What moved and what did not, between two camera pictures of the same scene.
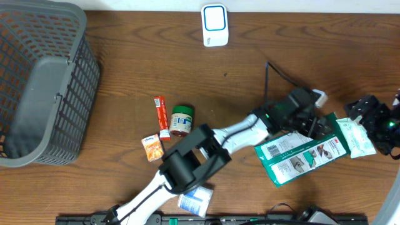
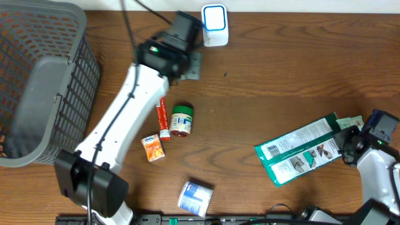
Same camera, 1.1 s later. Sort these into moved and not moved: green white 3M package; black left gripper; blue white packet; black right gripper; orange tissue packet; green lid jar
Moved: black right gripper; black left gripper
Not moved: green lid jar; green white 3M package; blue white packet; orange tissue packet
